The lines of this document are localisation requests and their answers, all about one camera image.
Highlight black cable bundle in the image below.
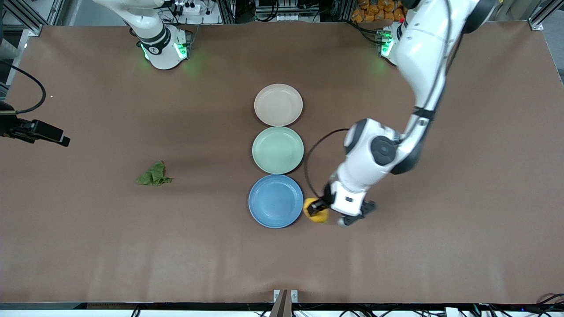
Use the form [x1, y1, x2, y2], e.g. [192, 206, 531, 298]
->
[535, 292, 564, 317]

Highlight orange bagged items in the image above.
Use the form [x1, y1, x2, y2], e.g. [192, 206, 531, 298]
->
[352, 0, 407, 23]

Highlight green lettuce leaf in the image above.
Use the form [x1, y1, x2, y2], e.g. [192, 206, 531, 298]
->
[135, 160, 173, 187]

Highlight green round plate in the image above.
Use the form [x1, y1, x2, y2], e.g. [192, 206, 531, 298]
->
[252, 126, 305, 175]

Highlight aluminium frame profile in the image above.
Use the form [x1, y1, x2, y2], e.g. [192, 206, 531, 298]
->
[528, 0, 564, 31]
[0, 0, 45, 37]

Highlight beige round plate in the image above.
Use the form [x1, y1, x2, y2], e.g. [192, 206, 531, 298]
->
[254, 83, 304, 127]

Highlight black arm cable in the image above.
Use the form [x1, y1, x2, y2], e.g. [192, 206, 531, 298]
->
[304, 0, 463, 201]
[0, 61, 48, 115]

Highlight blue round plate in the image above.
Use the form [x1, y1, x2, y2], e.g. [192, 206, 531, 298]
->
[248, 174, 304, 229]

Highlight white power strip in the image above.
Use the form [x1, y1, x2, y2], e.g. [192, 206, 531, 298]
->
[170, 0, 208, 16]

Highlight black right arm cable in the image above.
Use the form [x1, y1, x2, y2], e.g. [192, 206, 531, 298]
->
[0, 61, 48, 115]

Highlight metal table edge bracket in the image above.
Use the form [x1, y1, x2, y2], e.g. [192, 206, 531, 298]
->
[273, 289, 299, 317]

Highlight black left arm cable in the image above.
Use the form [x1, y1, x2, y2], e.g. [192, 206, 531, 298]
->
[304, 0, 463, 201]

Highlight yellow lemon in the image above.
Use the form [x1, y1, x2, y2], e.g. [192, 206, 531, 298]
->
[303, 198, 329, 223]

